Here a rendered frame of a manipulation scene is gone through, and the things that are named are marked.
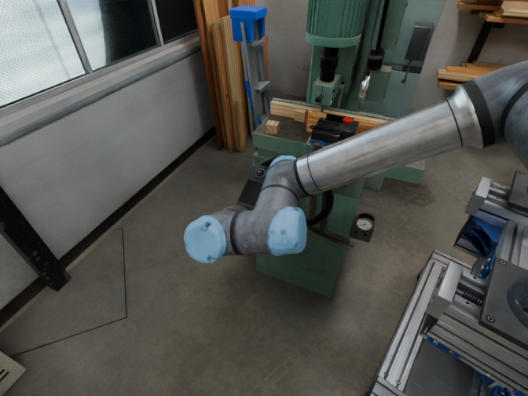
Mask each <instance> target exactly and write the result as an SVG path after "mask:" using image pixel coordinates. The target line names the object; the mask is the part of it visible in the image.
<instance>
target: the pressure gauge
mask: <svg viewBox="0 0 528 396"><path fill-rule="evenodd" d="M364 224H365V225H364ZM356 226H357V227H358V228H359V229H362V230H366V231H367V230H370V229H372V228H373V226H374V218H373V217H372V216H371V215H370V214H360V215H358V217H357V221H356Z"/></svg>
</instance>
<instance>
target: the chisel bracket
mask: <svg viewBox="0 0 528 396"><path fill-rule="evenodd" d="M340 79H341V75H340V74H335V78H334V81H332V82H323V81H321V80H320V77H319V78H318V79H317V81H316V82H315V83H314V85H313V93H312V100H311V103H313V104H317V105H326V106H330V105H331V103H332V102H333V100H334V98H335V97H336V95H337V93H338V92H339V88H338V85H339V83H340ZM321 94H323V97H322V98H321V101H320V102H319V103H317V102H316V101H315V98H316V97H319V96H320V95H321Z"/></svg>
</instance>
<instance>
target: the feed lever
mask: <svg viewBox="0 0 528 396"><path fill-rule="evenodd" d="M389 2H390V0H385V1H384V5H383V13H382V17H381V22H380V26H379V34H378V39H377V43H376V49H372V50H370V53H369V56H368V62H367V67H368V68H377V69H381V67H382V63H383V59H384V55H385V52H384V50H380V46H381V42H382V37H383V30H384V26H385V22H386V18H387V10H388V6H389Z"/></svg>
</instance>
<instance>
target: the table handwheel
mask: <svg viewBox="0 0 528 396"><path fill-rule="evenodd" d="M277 157H279V156H272V157H270V158H267V159H264V160H263V161H262V162H261V163H259V164H260V165H263V166H265V167H270V164H271V163H272V162H273V161H274V160H275V159H276V158H277ZM324 198H325V202H324V207H323V209H322V210H321V212H320V213H319V214H317V215H315V216H313V217H312V218H306V226H313V225H316V224H318V223H320V222H322V221H323V220H325V219H326V218H327V217H328V216H329V214H330V212H331V211H332V208H333V204H334V194H333V191H332V189H329V190H327V191H324Z"/></svg>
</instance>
